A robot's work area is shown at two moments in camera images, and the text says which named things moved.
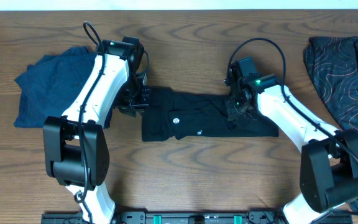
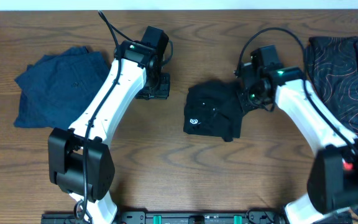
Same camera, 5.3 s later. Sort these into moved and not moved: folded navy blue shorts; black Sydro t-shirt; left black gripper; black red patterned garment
Moved: left black gripper; black Sydro t-shirt
Not moved: black red patterned garment; folded navy blue shorts
